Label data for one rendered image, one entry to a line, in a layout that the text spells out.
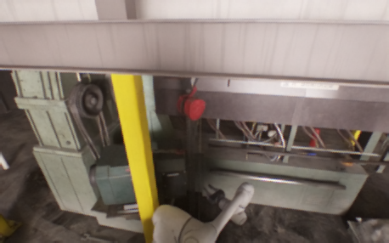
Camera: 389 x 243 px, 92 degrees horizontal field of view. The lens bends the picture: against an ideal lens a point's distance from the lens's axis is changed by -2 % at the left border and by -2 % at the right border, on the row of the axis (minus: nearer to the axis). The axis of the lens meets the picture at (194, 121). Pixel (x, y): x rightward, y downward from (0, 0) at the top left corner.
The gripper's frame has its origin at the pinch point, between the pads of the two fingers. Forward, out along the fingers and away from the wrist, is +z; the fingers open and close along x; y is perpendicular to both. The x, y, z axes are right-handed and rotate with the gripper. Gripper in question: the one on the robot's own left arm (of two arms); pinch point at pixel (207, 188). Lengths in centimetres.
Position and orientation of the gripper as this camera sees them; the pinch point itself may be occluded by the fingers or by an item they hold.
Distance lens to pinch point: 169.3
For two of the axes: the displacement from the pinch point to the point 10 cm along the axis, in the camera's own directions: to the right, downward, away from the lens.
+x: 7.9, -2.9, 5.4
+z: -6.1, -3.7, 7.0
